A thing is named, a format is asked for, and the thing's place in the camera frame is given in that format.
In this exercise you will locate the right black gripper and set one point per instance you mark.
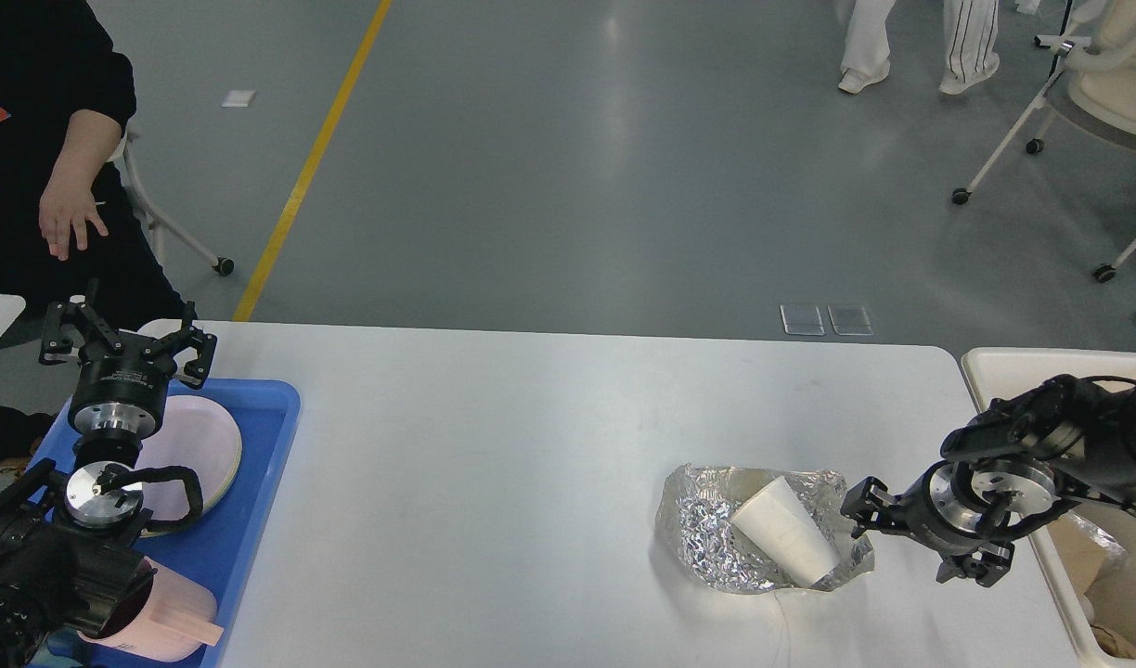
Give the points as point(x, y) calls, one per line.
point(966, 512)

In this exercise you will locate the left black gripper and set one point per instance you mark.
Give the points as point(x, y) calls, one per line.
point(121, 391)

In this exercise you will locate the pink plate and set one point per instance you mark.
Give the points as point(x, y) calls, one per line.
point(197, 433)

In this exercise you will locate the white paper cup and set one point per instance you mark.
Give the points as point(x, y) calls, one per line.
point(776, 521)

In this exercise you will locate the foil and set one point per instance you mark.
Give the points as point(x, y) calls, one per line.
point(695, 521)
point(1086, 550)

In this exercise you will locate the pink mug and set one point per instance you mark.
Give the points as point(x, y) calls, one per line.
point(166, 619)

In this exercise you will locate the large brown paper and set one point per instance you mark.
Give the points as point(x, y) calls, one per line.
point(1113, 643)

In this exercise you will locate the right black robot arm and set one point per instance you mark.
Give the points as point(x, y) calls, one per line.
point(1083, 432)

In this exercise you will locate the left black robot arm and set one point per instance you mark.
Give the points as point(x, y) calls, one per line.
point(67, 540)

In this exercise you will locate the seated person's hand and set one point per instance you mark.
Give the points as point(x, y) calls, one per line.
point(68, 212)

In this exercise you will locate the white chair left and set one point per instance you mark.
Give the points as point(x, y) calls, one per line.
point(159, 223)

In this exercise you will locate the cream plastic bin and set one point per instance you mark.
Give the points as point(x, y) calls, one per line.
point(996, 372)

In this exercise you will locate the grey floor plate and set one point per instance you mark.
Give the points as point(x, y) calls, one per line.
point(802, 320)
point(850, 320)

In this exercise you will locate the seated person in black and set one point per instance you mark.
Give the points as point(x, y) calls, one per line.
point(66, 96)

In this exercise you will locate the walking person white trousers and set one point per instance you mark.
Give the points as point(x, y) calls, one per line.
point(970, 30)

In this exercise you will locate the cream office chair right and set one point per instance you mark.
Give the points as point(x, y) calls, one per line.
point(1094, 86)

